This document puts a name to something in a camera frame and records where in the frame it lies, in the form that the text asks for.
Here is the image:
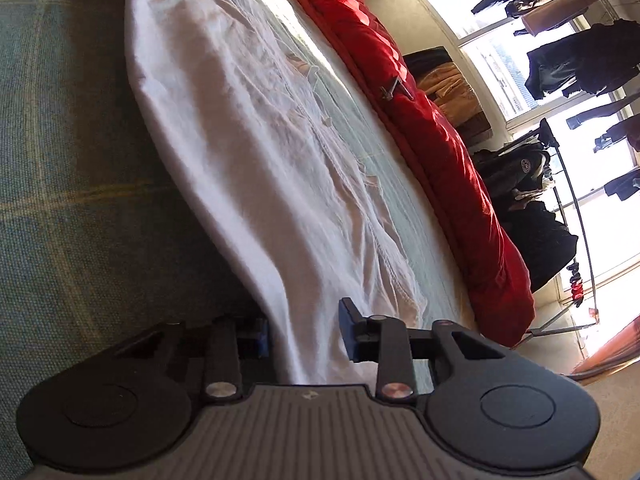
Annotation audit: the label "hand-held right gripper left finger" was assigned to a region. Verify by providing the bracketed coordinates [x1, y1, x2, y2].
[114, 315, 271, 402]

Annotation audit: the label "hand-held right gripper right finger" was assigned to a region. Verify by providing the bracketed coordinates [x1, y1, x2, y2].
[338, 298, 507, 404]

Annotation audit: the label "white t-shirt hand print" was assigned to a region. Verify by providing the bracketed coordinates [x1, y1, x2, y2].
[124, 0, 431, 386]

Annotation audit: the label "metal clothes drying rack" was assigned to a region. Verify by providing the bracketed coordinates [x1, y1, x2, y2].
[510, 117, 601, 341]

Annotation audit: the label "red duvet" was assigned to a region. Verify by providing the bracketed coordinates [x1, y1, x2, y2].
[265, 0, 536, 348]

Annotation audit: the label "bed with green checked sheet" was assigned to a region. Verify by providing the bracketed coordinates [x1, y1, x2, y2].
[0, 0, 481, 466]

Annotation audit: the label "black hanging sweater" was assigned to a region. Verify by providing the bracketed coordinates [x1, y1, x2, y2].
[500, 200, 580, 293]

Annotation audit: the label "black jacket with round patch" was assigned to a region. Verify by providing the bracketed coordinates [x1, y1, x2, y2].
[472, 140, 553, 206]

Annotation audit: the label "small red hanging garments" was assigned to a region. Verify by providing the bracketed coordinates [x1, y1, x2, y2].
[565, 260, 586, 308]

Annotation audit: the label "small metal tool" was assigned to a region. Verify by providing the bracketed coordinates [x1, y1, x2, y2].
[379, 76, 415, 102]

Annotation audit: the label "orange garment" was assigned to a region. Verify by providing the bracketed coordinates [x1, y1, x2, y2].
[417, 62, 481, 126]

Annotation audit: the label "orange curtain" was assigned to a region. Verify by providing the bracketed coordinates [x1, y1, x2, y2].
[570, 315, 640, 381]

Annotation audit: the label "dark draped garment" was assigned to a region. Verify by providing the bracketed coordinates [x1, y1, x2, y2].
[402, 46, 453, 78]

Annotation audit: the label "window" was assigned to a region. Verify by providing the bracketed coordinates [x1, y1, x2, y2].
[405, 0, 640, 321]

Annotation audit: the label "row of dark hanging laundry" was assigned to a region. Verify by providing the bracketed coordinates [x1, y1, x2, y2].
[462, 0, 640, 201]

